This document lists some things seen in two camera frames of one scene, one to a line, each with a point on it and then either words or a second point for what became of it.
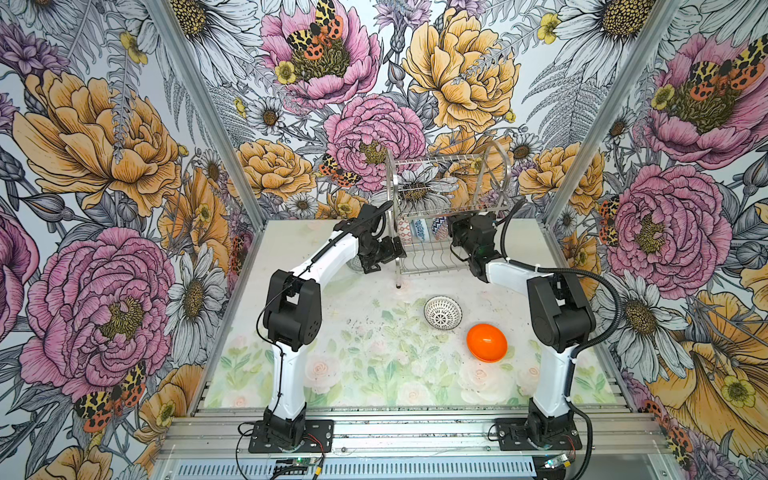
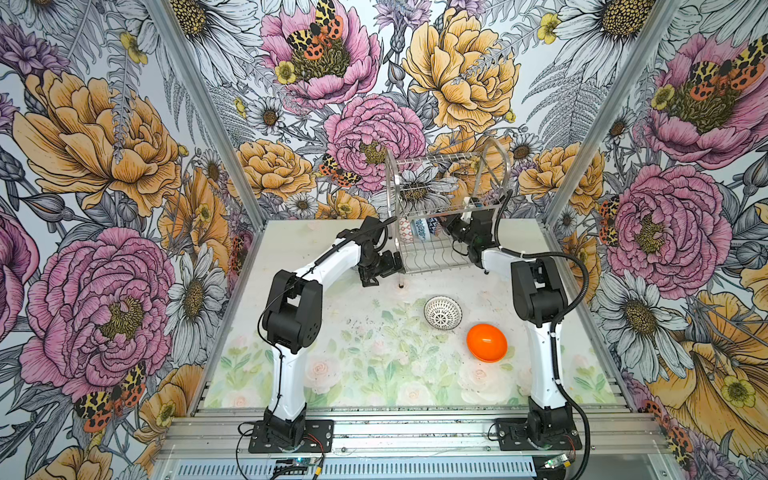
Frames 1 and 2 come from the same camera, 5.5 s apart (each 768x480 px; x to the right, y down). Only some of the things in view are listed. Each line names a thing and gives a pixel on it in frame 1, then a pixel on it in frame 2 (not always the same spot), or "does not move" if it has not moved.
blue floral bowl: [421, 230] does not move
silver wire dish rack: [426, 190] does not move
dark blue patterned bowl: [404, 231] does not move
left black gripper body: [380, 252] -> [381, 265]
